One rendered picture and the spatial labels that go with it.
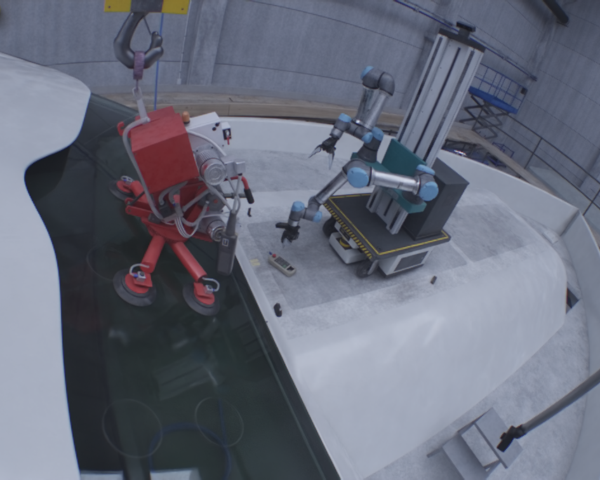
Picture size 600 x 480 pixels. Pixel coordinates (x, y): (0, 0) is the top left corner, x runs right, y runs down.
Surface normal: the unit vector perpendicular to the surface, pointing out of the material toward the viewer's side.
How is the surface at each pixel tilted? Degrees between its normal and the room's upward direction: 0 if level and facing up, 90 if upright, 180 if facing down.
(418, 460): 0
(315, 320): 0
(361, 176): 91
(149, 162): 90
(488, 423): 0
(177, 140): 90
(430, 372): 45
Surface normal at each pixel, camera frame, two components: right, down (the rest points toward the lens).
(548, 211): -0.18, 0.59
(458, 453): 0.26, -0.74
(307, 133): 0.28, 0.67
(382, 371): 0.44, -0.29
